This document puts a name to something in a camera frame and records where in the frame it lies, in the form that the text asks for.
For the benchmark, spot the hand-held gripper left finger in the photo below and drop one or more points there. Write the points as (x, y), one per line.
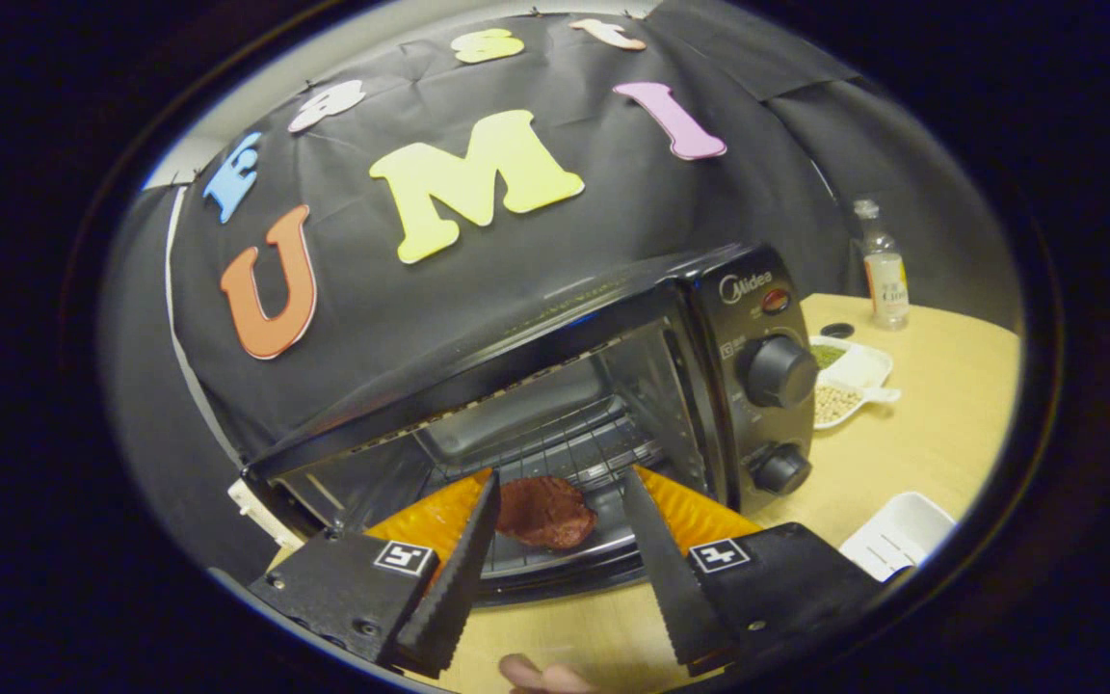
(454, 588)

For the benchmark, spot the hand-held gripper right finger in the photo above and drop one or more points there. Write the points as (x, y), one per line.
(671, 578)

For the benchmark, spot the brown meat steak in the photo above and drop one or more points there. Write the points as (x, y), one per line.
(545, 511)

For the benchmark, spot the black toaster oven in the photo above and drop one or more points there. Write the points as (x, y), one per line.
(709, 308)

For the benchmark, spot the white pop-up toaster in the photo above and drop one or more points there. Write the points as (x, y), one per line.
(251, 506)

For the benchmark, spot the small white tray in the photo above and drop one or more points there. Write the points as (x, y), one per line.
(897, 535)

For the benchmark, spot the white sectioned dish with beans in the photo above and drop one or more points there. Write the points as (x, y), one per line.
(854, 371)

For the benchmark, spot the small black disc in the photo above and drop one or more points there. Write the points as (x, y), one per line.
(836, 330)

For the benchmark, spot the black backdrop cloth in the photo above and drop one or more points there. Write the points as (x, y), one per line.
(516, 260)

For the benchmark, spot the clear glass bottle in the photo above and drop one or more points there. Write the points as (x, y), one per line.
(885, 275)

